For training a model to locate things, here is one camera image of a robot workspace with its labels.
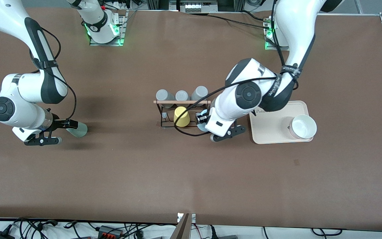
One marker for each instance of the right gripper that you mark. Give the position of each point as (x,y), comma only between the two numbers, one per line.
(57,123)

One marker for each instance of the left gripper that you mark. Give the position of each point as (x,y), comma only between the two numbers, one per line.
(203,117)

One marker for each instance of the light blue cup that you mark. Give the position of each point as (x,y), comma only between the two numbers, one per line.
(203,128)

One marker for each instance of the pale green cup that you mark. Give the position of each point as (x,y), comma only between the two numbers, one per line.
(80,130)

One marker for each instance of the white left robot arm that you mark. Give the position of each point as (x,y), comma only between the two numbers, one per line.
(297,30)

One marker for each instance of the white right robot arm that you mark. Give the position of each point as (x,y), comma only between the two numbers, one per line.
(18,111)

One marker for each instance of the yellow cup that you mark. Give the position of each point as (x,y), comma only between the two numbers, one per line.
(181,114)

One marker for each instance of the grey cup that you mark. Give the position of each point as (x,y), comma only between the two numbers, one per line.
(164,96)
(199,93)
(181,95)

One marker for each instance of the beige plastic tray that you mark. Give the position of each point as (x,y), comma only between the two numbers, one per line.
(274,132)

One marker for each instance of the white bowl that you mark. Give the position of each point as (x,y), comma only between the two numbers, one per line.
(303,126)

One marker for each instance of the black orange power strip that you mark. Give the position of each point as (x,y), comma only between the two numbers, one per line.
(110,231)

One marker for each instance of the black power adapter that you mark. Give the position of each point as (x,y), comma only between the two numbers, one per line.
(2,235)

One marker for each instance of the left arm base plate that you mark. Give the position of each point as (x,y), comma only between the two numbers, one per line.
(268,46)

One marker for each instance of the white mount bracket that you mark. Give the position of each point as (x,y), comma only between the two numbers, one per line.
(193,217)

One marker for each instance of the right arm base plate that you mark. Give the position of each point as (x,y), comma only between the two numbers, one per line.
(120,33)

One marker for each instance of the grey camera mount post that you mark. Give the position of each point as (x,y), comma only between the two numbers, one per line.
(181,229)

